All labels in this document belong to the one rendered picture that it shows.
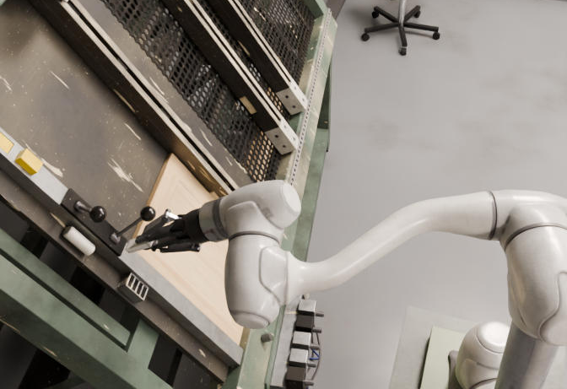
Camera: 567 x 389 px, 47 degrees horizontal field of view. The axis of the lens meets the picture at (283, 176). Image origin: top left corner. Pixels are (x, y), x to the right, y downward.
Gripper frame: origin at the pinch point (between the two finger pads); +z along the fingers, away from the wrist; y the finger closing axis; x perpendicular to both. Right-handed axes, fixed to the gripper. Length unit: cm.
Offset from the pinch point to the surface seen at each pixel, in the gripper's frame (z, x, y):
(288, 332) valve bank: 11, 24, 76
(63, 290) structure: 20.7, -8.4, 0.0
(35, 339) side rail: 19.2, -22.9, -2.1
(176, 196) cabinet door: 14.1, 33.5, 15.8
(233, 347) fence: 12, 5, 52
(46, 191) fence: 11.7, 2.7, -20.2
